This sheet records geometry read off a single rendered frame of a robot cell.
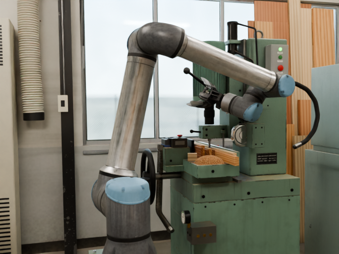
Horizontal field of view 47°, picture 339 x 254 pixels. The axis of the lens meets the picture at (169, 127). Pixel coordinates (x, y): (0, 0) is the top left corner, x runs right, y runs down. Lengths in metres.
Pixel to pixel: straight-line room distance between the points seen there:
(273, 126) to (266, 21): 1.66
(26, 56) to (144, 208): 1.97
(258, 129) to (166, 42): 0.79
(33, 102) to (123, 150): 1.66
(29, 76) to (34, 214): 1.09
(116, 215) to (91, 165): 1.96
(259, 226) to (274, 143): 0.44
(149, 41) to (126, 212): 0.60
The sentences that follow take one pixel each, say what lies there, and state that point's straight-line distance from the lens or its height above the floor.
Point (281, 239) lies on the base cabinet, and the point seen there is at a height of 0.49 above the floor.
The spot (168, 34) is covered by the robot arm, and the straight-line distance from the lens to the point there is 1.38.
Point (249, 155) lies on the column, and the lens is 2.06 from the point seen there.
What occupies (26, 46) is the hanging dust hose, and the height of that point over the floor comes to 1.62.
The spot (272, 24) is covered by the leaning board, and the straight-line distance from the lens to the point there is 3.63.
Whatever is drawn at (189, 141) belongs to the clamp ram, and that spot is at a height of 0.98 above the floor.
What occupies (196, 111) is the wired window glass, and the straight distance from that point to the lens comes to 3.46.
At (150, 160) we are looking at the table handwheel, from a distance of 1.89.
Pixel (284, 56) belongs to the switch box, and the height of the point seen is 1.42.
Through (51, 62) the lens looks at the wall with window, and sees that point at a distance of 3.21.
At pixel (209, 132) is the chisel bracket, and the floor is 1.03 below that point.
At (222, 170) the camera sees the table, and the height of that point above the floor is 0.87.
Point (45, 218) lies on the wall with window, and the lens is 3.32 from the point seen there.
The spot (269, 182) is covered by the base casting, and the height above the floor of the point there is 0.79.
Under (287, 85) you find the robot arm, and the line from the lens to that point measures 1.63.
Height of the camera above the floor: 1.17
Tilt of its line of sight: 3 degrees down
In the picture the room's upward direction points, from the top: 1 degrees counter-clockwise
